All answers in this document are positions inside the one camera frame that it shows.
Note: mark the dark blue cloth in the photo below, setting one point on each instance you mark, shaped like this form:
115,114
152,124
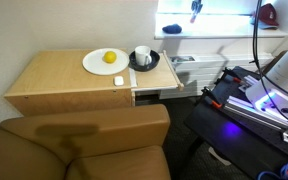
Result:
172,29

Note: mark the white ceramic mug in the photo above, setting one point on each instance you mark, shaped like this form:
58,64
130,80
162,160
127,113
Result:
142,55

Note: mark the aluminium extrusion rail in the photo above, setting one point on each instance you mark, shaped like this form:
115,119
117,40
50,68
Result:
246,109

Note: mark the black bowl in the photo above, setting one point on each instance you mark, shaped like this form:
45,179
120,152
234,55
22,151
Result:
155,60

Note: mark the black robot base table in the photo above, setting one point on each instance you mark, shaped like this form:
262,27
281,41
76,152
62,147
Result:
258,150

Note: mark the small white case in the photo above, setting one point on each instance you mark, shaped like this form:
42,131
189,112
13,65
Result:
118,81

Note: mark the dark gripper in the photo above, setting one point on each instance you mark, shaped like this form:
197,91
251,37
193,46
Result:
196,6

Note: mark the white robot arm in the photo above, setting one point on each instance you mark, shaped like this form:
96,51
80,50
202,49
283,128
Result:
268,95

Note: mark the yellow lemon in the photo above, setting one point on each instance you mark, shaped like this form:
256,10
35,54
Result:
110,57

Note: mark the light wooden drawer cabinet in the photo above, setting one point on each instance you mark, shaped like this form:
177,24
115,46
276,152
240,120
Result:
56,82

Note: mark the maroon baseball cap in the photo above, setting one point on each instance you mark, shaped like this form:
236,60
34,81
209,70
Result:
267,17

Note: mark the brown leather armchair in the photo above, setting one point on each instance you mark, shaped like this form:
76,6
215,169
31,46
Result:
114,144

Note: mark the small white red bottle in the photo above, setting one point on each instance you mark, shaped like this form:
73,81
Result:
193,17

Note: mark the white round plate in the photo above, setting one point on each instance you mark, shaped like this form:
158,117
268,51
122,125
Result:
94,62

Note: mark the white window sill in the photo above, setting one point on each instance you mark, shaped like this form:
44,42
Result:
204,26

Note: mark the white radiator unit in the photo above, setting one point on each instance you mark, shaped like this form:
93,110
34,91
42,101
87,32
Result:
198,71

